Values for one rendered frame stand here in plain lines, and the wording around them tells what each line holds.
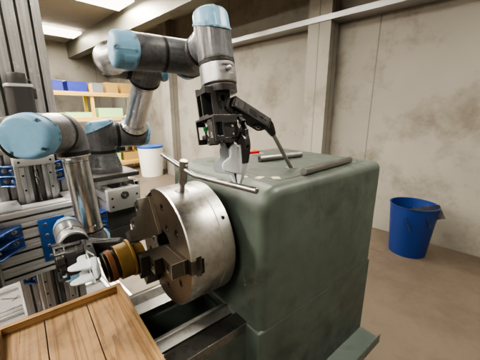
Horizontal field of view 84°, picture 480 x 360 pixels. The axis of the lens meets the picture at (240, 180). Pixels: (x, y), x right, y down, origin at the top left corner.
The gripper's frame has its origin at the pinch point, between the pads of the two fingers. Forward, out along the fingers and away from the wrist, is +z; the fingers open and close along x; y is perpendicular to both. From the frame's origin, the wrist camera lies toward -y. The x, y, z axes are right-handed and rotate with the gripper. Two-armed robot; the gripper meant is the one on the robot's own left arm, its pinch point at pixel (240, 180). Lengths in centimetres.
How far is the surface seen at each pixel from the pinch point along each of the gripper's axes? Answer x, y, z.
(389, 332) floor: -33, -134, 124
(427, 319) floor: -22, -166, 126
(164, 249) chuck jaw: -16.4, 13.3, 15.1
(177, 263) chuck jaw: -8.7, 13.7, 16.5
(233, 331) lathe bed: -10.5, 0.5, 40.5
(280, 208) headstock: 1.6, -10.0, 8.5
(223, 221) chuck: -7.8, 0.9, 10.2
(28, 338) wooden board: -38, 43, 33
